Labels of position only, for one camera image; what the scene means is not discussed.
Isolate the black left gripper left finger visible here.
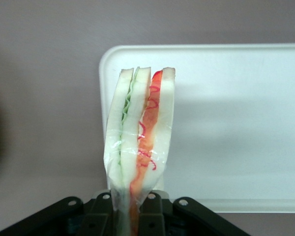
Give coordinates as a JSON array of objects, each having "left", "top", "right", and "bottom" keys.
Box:
[{"left": 82, "top": 191, "right": 119, "bottom": 236}]

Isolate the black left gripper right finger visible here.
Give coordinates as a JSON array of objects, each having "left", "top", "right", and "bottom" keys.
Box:
[{"left": 139, "top": 190, "right": 167, "bottom": 236}]

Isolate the triangle sandwich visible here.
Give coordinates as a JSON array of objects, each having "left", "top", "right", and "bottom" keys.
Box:
[{"left": 103, "top": 66, "right": 177, "bottom": 236}]

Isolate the cream rectangular tray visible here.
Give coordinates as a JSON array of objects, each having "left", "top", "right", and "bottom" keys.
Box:
[{"left": 98, "top": 43, "right": 295, "bottom": 214}]

